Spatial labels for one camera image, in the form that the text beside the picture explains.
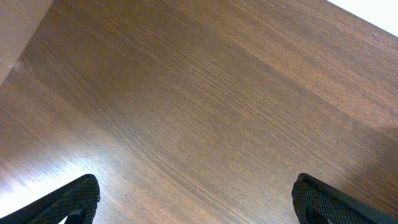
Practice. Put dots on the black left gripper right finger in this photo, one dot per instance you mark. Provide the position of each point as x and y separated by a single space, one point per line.
317 202

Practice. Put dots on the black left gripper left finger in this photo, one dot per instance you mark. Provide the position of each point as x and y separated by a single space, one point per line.
75 202

